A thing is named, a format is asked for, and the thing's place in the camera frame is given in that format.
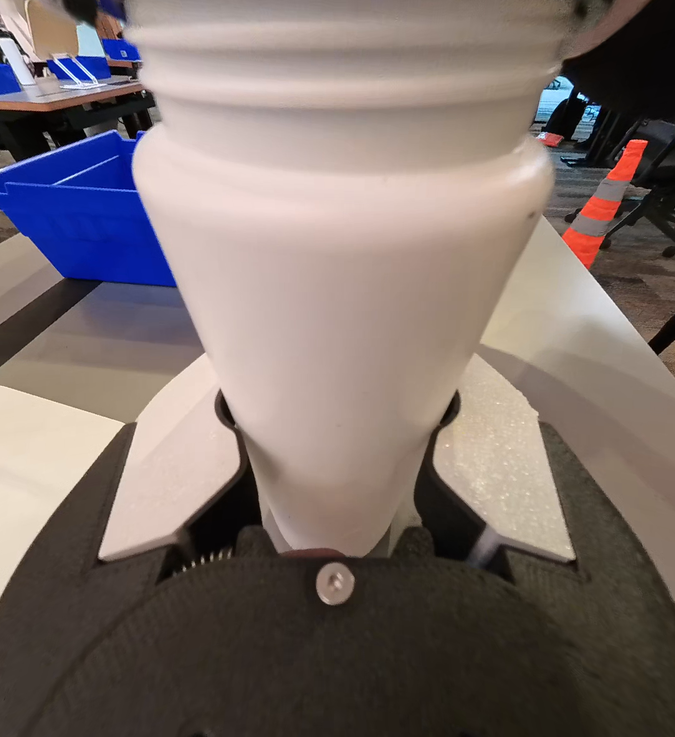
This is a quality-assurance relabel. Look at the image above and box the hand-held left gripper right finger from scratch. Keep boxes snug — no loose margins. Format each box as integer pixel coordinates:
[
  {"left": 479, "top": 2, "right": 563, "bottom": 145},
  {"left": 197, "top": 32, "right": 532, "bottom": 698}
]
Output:
[{"left": 414, "top": 355, "right": 577, "bottom": 567}]

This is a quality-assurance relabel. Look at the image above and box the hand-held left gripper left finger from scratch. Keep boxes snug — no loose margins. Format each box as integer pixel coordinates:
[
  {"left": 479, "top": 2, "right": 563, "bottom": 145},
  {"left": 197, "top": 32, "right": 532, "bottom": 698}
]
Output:
[{"left": 98, "top": 357, "right": 258, "bottom": 563}]

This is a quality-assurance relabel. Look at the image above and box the white bottle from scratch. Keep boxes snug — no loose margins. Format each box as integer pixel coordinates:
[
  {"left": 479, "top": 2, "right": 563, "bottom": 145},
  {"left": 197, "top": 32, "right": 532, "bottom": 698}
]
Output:
[{"left": 125, "top": 0, "right": 569, "bottom": 556}]

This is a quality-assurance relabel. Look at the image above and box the person's right forearm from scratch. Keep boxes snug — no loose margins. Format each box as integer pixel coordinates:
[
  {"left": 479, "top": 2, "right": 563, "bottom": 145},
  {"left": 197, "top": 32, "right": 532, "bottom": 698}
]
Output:
[{"left": 562, "top": 0, "right": 675, "bottom": 122}]

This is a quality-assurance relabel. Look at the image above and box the orange traffic cone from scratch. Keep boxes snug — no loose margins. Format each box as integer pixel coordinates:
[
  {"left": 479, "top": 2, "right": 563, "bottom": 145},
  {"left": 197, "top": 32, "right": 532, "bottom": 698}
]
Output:
[{"left": 561, "top": 140, "right": 649, "bottom": 270}]

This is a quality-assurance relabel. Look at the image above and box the black office chair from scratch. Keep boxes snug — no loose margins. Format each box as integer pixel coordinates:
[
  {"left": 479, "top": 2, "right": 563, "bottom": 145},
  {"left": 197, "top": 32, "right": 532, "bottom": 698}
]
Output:
[{"left": 597, "top": 116, "right": 675, "bottom": 260}]

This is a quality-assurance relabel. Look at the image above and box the wooden top desk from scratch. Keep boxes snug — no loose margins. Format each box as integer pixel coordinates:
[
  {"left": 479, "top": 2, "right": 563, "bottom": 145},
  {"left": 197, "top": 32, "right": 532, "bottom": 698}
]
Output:
[{"left": 0, "top": 79, "right": 154, "bottom": 162}]

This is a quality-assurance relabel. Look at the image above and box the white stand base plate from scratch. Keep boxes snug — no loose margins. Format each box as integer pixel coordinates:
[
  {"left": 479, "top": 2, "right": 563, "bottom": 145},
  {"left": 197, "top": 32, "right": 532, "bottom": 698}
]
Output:
[{"left": 0, "top": 386, "right": 125, "bottom": 666}]

